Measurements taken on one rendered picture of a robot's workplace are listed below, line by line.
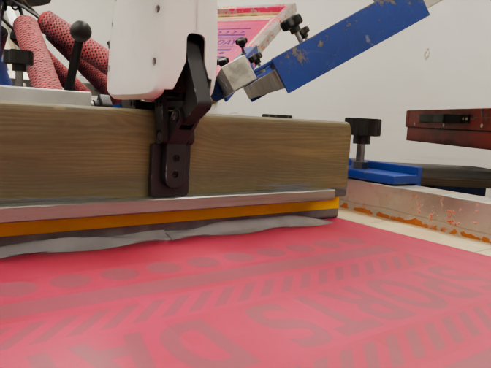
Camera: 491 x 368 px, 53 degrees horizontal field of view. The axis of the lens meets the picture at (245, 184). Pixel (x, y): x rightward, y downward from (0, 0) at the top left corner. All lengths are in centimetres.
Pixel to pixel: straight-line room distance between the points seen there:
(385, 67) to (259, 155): 242
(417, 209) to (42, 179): 35
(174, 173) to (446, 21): 236
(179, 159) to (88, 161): 6
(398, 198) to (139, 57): 31
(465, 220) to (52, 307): 37
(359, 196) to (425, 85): 211
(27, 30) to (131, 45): 73
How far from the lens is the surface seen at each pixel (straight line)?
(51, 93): 74
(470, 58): 255
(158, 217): 40
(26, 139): 35
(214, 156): 40
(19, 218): 34
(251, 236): 41
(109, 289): 29
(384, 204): 55
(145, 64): 36
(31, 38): 108
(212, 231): 42
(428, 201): 52
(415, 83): 270
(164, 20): 35
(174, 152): 37
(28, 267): 33
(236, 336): 23
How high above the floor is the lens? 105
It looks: 8 degrees down
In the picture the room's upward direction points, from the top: 3 degrees clockwise
